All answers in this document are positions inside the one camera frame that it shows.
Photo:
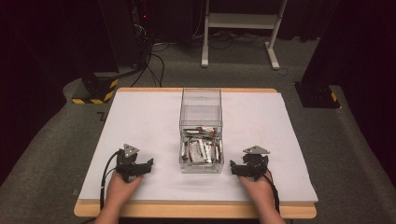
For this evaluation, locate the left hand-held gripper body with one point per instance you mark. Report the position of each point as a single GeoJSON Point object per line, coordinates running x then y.
{"type": "Point", "coordinates": [128, 161]}

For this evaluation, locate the person's left hand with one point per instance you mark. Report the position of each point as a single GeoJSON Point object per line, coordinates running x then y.
{"type": "Point", "coordinates": [121, 189]}

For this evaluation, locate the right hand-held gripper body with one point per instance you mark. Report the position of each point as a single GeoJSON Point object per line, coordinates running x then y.
{"type": "Point", "coordinates": [255, 165]}

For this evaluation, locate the white table mat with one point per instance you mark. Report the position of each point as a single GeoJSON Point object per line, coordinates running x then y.
{"type": "Point", "coordinates": [155, 124]}

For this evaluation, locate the person's right hand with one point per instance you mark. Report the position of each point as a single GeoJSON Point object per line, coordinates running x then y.
{"type": "Point", "coordinates": [257, 189]}

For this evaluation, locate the black yellow striped stand base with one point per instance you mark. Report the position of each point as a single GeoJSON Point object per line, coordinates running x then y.
{"type": "Point", "coordinates": [99, 91]}

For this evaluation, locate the wooden table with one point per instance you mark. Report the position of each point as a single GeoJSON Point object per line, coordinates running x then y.
{"type": "Point", "coordinates": [186, 211]}

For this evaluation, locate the white metal stand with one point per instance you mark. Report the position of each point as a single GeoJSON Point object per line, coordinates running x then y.
{"type": "Point", "coordinates": [239, 21]}

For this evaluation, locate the dark equipment rack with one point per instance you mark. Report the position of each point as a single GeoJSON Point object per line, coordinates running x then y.
{"type": "Point", "coordinates": [137, 28]}

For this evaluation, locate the pile of small packets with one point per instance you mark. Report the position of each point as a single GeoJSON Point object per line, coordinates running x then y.
{"type": "Point", "coordinates": [200, 149]}

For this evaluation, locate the clear plastic box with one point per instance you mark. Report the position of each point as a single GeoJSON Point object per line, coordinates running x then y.
{"type": "Point", "coordinates": [201, 107]}

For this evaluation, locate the dark curtain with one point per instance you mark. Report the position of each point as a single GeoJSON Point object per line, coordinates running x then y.
{"type": "Point", "coordinates": [358, 62]}
{"type": "Point", "coordinates": [37, 56]}

